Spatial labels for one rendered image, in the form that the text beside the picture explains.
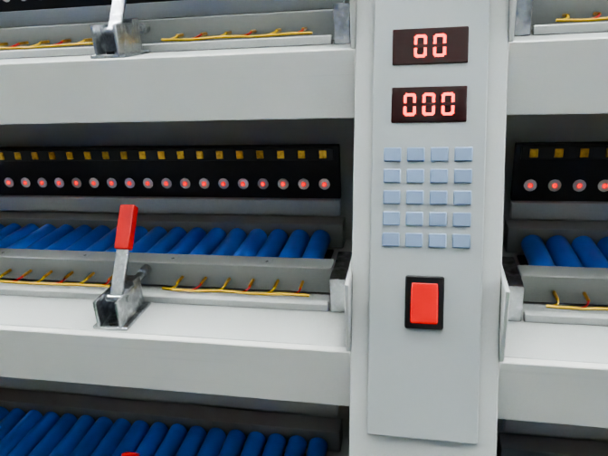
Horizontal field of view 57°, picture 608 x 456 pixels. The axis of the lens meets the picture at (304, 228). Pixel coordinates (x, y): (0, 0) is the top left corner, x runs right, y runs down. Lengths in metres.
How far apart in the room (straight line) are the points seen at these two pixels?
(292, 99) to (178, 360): 0.20
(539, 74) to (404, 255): 0.14
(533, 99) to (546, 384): 0.18
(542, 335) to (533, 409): 0.05
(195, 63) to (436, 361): 0.26
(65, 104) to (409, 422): 0.33
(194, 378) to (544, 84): 0.31
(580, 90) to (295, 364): 0.25
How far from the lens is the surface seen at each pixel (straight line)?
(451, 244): 0.36
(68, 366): 0.47
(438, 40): 0.37
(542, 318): 0.43
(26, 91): 0.47
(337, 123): 0.57
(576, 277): 0.45
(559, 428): 0.59
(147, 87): 0.42
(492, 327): 0.37
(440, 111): 0.36
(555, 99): 0.39
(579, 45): 0.39
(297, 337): 0.40
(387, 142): 0.36
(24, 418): 0.68
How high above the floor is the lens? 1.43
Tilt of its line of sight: 3 degrees down
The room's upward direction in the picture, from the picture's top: 1 degrees clockwise
